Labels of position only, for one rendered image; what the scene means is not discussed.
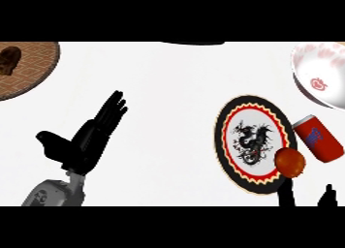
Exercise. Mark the dark brown food piece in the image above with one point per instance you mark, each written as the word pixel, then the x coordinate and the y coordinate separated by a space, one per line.
pixel 6 60

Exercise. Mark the black-rimmed dragon plate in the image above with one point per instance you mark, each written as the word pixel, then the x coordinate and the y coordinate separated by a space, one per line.
pixel 251 142

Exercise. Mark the red can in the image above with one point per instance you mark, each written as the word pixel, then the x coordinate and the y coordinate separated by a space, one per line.
pixel 318 139

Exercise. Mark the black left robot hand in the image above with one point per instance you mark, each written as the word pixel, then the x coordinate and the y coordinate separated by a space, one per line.
pixel 85 142

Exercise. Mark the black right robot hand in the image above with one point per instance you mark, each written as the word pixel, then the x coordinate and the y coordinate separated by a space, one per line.
pixel 285 195

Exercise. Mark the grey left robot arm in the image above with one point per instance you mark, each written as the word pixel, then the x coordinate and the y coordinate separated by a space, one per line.
pixel 54 193

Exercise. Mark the round brown woven placemat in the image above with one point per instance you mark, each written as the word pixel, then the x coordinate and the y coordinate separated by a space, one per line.
pixel 26 69

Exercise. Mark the red-orange tomato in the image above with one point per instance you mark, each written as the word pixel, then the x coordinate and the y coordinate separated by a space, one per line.
pixel 290 162

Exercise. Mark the white bowl with red prints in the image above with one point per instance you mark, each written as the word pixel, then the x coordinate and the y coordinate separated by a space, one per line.
pixel 328 77

